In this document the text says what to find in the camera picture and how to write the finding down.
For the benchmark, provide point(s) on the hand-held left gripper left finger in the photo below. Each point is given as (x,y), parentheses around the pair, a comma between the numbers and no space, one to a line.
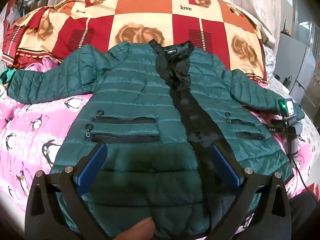
(92,165)

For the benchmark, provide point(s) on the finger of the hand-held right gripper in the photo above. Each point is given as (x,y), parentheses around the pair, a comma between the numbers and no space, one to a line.
(277,126)

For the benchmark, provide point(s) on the red orange rose-print quilt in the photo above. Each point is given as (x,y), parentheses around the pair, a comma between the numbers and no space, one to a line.
(155,25)

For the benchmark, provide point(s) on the pink penguin-print blanket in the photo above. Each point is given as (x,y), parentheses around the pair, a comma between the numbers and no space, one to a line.
(30,135)

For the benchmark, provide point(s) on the dark trousers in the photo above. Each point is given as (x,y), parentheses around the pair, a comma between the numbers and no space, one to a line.
(303,217)

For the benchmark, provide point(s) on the black charger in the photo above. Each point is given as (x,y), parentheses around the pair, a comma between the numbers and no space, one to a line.
(287,82)

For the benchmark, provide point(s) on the green quilted puffer jacket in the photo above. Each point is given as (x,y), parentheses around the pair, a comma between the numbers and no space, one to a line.
(135,92)

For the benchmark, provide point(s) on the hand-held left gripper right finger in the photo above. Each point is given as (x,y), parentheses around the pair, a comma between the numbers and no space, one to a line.
(225,168)

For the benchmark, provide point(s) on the green cloth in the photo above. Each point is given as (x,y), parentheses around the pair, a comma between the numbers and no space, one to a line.
(6,75)

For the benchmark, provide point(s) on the grey cabinet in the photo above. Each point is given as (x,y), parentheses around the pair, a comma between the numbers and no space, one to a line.
(291,55)

